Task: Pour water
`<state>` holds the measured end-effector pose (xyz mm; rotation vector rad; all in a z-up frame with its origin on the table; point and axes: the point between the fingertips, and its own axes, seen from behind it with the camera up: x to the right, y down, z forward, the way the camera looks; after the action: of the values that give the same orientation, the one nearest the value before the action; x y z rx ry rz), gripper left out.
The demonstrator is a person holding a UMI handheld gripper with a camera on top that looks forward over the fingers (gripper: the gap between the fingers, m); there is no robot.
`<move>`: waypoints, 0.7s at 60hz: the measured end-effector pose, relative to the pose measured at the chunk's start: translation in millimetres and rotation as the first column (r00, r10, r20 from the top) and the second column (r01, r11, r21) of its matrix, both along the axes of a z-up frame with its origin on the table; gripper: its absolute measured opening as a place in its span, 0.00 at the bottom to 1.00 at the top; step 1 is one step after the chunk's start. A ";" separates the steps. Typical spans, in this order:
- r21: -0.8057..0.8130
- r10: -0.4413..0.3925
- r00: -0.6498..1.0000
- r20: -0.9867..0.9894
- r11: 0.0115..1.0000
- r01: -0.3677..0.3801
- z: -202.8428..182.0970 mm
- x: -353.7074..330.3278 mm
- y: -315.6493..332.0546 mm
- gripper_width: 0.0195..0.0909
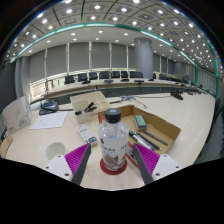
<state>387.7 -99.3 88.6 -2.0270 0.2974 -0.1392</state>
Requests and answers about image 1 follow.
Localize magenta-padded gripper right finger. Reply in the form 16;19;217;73
132;143;184;186

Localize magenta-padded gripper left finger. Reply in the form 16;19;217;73
43;143;92;186

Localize clear black-capped water bottle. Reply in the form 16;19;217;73
97;108;130;172

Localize black marker pen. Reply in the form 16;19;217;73
143;130;170;147
134;131;161;151

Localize white and yellow mug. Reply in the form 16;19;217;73
44;141;71;162

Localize grey marker pen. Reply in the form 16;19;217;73
128;131;156;152

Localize white remote control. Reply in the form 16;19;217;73
76;124;99;148

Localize flat round red coaster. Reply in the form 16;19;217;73
99;157;128;176

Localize red-fronted open cardboard box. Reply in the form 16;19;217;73
98;104;182;168

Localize grey-green whiteboard eraser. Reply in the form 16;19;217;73
133;114;148;132

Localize white paper sheet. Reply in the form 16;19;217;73
30;110;69;130

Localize small black tool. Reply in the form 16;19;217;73
74;101;98;116

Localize small beige open box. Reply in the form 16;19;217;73
70;90;111;125

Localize row of black office chairs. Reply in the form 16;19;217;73
63;69;208;86

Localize group of ceiling lights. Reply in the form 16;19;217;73
9;0;216;68

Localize thin grey cable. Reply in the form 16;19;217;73
109;95;168;110

